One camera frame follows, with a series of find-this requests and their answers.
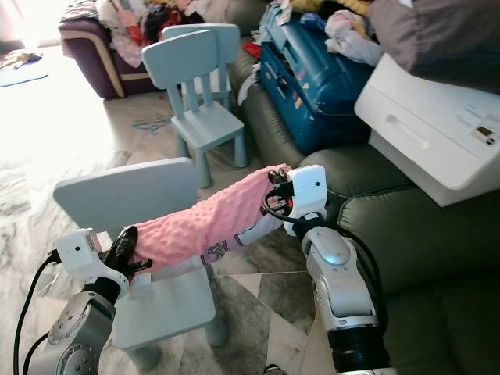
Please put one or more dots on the pink bumpy pillow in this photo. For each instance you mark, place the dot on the pink bumpy pillow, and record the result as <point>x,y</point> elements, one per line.
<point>203,223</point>

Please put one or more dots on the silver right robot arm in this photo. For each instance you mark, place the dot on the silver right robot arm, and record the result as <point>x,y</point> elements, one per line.
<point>344,289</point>

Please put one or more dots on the dark green leather sofa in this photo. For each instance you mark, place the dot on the dark green leather sofa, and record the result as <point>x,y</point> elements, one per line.
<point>422,250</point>

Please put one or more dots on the light blue child chair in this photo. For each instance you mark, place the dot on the light blue child chair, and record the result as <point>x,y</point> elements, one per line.
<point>125,191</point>
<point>183,58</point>
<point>215,35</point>

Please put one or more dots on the blue hard suitcase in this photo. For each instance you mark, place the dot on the blue hard suitcase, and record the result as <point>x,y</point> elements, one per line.
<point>312,86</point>

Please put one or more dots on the small red item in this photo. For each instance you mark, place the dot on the small red item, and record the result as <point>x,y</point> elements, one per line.
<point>251,51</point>

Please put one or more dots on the pale crumpled clothes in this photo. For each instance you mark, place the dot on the pale crumpled clothes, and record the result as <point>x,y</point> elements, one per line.
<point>351,39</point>

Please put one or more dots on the white appliance box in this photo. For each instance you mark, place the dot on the white appliance box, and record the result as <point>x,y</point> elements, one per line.
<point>430,133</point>

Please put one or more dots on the black robot foot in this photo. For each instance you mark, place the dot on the black robot foot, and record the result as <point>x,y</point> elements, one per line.
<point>275,369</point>

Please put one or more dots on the purple armchair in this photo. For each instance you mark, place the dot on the purple armchair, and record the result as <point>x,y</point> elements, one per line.
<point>86,55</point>

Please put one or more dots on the blue floor mat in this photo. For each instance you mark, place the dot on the blue floor mat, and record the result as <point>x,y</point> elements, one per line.
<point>19,72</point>

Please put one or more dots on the grey cushion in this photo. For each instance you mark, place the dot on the grey cushion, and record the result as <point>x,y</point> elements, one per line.
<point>437,35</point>

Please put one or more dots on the pile of colourful clothes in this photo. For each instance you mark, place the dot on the pile of colourful clothes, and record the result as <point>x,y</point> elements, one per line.
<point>125,23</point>

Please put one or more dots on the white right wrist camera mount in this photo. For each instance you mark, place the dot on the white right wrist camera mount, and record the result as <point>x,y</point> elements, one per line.
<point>308,190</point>

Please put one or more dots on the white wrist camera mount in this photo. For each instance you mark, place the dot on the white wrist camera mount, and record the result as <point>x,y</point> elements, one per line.
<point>80,251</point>
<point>308,190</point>

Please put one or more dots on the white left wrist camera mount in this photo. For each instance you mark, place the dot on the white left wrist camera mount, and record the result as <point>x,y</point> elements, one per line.
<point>80,251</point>

